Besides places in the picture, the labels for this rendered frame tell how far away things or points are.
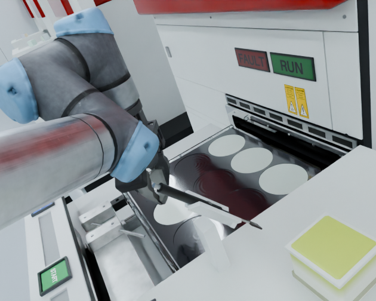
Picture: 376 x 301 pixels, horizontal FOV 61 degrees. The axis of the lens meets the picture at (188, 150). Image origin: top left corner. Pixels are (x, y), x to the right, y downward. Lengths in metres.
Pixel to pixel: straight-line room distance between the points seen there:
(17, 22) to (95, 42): 7.97
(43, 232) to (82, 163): 0.47
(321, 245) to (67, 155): 0.29
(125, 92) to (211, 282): 0.31
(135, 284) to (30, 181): 0.42
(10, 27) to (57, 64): 8.01
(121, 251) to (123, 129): 0.39
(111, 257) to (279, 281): 0.38
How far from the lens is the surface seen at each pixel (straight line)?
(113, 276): 0.69
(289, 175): 0.72
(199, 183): 0.76
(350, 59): 0.60
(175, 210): 0.72
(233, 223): 0.45
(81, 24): 0.49
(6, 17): 8.46
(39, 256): 0.72
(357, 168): 0.62
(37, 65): 0.45
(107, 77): 0.51
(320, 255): 0.40
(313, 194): 0.57
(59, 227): 0.75
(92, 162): 0.34
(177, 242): 0.65
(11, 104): 0.45
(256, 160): 0.78
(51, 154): 0.30
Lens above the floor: 1.35
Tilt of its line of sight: 30 degrees down
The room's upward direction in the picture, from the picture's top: 21 degrees counter-clockwise
